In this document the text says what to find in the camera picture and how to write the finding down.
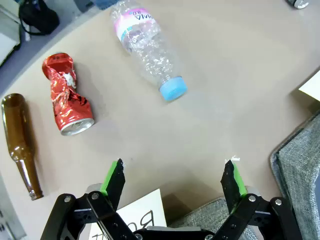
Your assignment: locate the grey fabric basket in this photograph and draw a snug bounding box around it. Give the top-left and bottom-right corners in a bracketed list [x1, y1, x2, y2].
[269, 117, 320, 240]
[168, 196, 260, 240]

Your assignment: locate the white cabinet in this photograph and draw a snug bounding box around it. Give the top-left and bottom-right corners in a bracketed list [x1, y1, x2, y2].
[0, 4, 22, 66]

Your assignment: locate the crushed clear plastic bottle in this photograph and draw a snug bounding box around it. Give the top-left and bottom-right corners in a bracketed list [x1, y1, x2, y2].
[109, 0, 188, 102]

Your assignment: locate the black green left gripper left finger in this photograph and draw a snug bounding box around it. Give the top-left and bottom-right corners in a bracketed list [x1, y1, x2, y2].
[39, 158, 138, 240]

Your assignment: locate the crushed red can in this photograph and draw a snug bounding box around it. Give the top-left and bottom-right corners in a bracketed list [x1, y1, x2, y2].
[41, 52, 95, 137]

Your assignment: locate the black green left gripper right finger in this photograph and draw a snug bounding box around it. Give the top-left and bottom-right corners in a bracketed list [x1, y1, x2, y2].
[212, 159, 303, 240]

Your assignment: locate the person in denim clothes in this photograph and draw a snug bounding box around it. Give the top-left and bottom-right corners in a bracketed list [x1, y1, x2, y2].
[93, 0, 122, 11]

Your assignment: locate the blank white paper label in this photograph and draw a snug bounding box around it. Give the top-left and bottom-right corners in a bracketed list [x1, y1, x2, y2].
[298, 69, 320, 102]

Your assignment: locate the brown glass bottle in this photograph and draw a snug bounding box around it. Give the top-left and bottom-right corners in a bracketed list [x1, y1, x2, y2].
[1, 93, 45, 201]

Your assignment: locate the crushed black can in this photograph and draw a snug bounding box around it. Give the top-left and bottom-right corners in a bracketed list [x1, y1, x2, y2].
[284, 0, 310, 10]

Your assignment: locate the black backpack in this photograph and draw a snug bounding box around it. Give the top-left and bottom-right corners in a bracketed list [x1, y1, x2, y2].
[18, 0, 60, 36]

